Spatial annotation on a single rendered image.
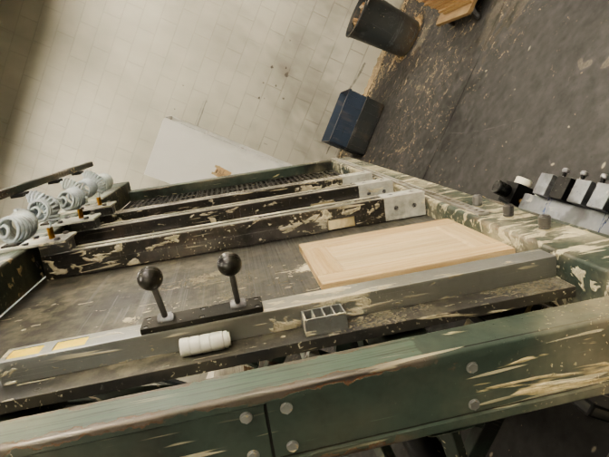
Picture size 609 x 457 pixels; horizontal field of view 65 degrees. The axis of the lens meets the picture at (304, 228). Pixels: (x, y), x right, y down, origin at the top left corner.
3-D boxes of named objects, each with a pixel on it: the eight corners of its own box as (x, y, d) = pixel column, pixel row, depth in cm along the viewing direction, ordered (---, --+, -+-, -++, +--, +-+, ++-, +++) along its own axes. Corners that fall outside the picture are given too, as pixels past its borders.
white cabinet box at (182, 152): (357, 195, 497) (163, 116, 449) (335, 245, 507) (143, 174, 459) (343, 185, 555) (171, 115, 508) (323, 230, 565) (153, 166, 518)
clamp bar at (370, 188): (396, 199, 167) (390, 131, 161) (39, 260, 152) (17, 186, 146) (387, 195, 176) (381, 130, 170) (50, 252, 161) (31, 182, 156)
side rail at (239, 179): (333, 179, 268) (332, 160, 265) (132, 212, 254) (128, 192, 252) (331, 179, 276) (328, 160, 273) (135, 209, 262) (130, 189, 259)
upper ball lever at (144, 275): (179, 330, 79) (159, 277, 70) (156, 335, 79) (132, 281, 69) (178, 311, 82) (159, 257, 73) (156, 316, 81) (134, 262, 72)
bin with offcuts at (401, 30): (430, 11, 486) (373, -18, 471) (408, 61, 494) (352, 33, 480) (411, 20, 535) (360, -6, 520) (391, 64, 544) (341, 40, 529)
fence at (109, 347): (556, 277, 87) (556, 256, 86) (2, 386, 75) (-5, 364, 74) (539, 267, 92) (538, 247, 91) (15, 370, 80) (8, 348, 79)
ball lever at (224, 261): (251, 316, 81) (241, 262, 71) (228, 320, 80) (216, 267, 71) (248, 298, 83) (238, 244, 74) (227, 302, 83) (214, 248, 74)
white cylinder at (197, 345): (181, 361, 75) (232, 351, 76) (178, 344, 74) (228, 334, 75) (183, 352, 78) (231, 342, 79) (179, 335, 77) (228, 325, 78)
